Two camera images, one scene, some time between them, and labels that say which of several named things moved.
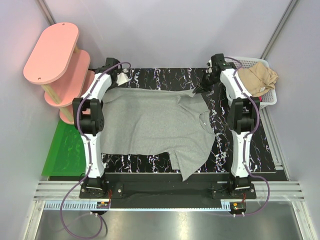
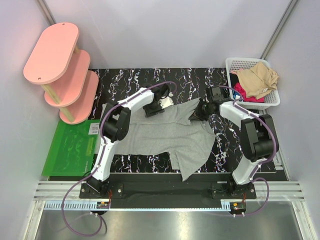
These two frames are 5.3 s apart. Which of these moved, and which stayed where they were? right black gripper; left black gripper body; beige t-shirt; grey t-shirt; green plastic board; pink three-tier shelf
Moved: right black gripper; left black gripper body; grey t-shirt
Stayed: beige t-shirt; pink three-tier shelf; green plastic board
